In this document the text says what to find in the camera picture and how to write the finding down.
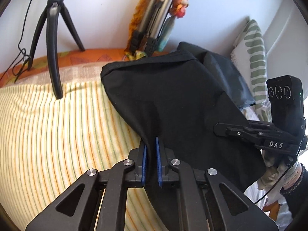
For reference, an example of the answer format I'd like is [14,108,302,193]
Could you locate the person's right forearm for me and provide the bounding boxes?
[279,160,308,198]

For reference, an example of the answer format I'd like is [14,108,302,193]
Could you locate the black power cable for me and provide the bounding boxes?
[0,0,40,83]

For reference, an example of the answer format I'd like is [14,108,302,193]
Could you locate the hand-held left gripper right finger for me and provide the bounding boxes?
[155,137,282,231]

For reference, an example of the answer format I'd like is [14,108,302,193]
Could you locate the black pants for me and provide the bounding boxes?
[100,50,268,231]

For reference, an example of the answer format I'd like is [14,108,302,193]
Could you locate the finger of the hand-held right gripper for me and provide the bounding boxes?
[213,122,263,145]

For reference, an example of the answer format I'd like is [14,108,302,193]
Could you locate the yellow striped bedsheet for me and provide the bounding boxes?
[0,65,170,231]

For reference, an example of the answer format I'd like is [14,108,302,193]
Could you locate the folded white cloth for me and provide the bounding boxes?
[241,105,261,121]

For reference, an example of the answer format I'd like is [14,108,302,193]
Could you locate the green patterned white pillow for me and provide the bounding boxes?
[230,19,273,122]

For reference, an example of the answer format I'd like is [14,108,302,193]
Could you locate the folded dark grey pants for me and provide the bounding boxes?
[177,42,256,107]

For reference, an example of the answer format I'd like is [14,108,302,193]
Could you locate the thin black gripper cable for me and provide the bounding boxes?
[254,156,299,204]

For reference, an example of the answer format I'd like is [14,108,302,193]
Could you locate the folded metal tripod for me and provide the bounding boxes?
[131,0,181,56]

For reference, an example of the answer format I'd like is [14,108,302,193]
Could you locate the black tripod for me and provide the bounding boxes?
[28,0,85,100]

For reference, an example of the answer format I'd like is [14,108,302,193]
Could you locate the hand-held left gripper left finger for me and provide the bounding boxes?
[25,143,148,231]

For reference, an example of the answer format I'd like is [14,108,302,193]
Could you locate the folded tripod with orange yarn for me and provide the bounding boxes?
[127,0,194,61]

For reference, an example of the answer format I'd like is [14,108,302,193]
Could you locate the person's right hand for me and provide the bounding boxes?
[260,149,297,186]

